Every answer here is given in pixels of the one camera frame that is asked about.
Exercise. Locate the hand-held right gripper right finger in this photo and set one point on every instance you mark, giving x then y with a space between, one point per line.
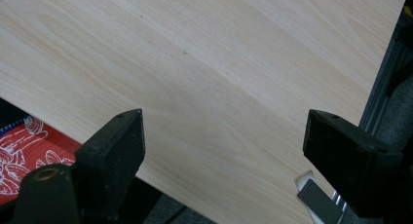
347 159

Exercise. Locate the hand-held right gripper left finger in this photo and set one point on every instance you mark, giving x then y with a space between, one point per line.
112 152

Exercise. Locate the red packet with white print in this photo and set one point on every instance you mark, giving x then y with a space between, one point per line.
27 154

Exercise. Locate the black and yellow object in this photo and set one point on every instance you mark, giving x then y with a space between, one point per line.
402 73

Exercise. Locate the silver metal table bracket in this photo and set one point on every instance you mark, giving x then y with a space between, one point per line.
319 201

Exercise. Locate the grey metal frame rail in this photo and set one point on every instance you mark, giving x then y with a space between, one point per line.
384 84

